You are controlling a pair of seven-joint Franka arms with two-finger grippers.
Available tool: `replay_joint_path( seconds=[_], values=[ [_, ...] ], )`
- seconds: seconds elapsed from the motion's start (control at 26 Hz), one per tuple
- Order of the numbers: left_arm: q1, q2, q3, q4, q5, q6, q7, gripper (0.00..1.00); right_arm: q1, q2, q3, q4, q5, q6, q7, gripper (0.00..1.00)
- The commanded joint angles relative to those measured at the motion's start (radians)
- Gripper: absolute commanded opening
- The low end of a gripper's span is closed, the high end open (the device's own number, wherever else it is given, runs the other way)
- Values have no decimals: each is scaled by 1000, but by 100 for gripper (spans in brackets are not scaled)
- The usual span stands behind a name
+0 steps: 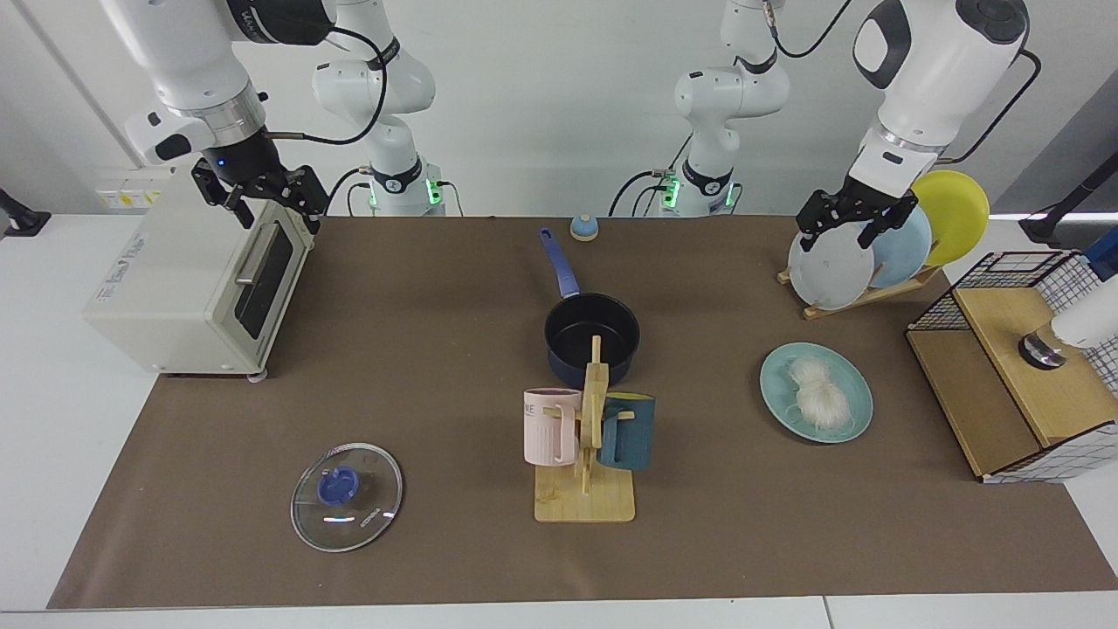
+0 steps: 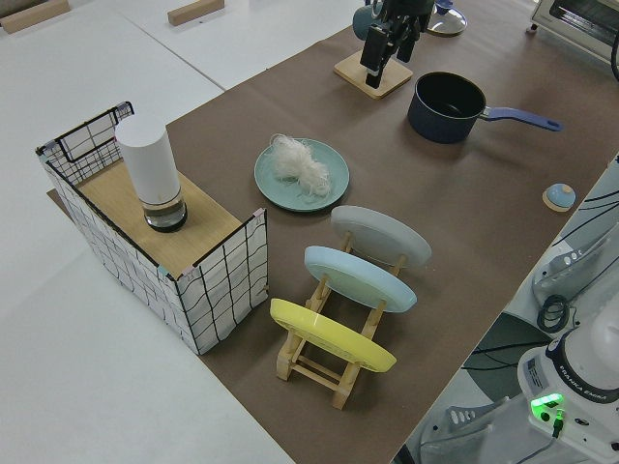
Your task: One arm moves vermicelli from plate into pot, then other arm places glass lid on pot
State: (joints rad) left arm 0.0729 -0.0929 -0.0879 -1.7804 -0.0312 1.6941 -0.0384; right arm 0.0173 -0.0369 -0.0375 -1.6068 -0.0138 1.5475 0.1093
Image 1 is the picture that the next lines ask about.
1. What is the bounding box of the black clamp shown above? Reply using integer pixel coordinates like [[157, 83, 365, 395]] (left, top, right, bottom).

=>
[[0, 188, 52, 238]]

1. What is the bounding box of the grey plate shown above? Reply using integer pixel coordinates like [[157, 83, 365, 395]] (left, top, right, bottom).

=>
[[788, 218, 876, 311]]

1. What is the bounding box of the black pot with blue handle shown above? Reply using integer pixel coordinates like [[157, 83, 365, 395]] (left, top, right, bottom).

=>
[[538, 228, 641, 391]]

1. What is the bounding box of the yellow plate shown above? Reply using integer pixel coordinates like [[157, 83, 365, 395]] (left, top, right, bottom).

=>
[[911, 169, 991, 267]]

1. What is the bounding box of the wire basket with wooden floor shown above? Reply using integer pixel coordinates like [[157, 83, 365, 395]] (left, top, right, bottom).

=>
[[906, 249, 1118, 484]]

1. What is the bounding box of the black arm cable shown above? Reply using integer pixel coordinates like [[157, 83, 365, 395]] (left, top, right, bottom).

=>
[[939, 48, 1043, 165], [262, 24, 390, 147], [764, 0, 852, 60]]

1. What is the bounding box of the light blue plate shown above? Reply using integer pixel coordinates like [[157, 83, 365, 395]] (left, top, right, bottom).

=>
[[860, 203, 934, 289]]

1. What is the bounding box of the white pole with metal end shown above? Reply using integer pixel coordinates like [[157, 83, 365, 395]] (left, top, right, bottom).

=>
[[1018, 297, 1118, 371]]

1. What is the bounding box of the brown table cloth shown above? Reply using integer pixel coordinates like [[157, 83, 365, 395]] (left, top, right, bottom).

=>
[[48, 216, 1118, 610]]

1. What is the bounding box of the dark teal cup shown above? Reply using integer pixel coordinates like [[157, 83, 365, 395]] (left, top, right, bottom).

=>
[[597, 392, 656, 473]]

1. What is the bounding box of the black base cable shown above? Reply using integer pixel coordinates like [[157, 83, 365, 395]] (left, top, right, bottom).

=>
[[328, 166, 376, 216], [609, 166, 691, 217]]

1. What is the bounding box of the wooden cup stand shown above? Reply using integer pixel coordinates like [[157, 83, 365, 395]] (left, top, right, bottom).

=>
[[534, 335, 637, 523]]

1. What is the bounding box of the pink cup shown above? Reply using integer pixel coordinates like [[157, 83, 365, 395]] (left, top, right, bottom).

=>
[[523, 388, 583, 467]]

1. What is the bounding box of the blue object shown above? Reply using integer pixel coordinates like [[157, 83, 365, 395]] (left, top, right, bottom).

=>
[[1081, 225, 1118, 282]]

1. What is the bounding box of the wooden plate rack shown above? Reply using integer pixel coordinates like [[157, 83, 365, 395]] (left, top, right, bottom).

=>
[[777, 265, 942, 321]]

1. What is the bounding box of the white wall socket strip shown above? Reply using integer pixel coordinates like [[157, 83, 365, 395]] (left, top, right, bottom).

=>
[[94, 168, 176, 211]]

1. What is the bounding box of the teal round plate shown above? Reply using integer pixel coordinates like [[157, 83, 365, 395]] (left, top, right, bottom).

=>
[[759, 342, 874, 445]]

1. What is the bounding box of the glass lid with blue knob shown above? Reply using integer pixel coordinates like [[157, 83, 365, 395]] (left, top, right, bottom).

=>
[[290, 442, 404, 553]]

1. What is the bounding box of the white vermicelli bundle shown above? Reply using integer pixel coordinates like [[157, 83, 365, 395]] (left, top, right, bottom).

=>
[[786, 356, 855, 432]]

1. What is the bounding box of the pale toaster oven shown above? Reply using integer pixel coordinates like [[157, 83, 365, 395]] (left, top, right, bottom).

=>
[[83, 166, 316, 384]]

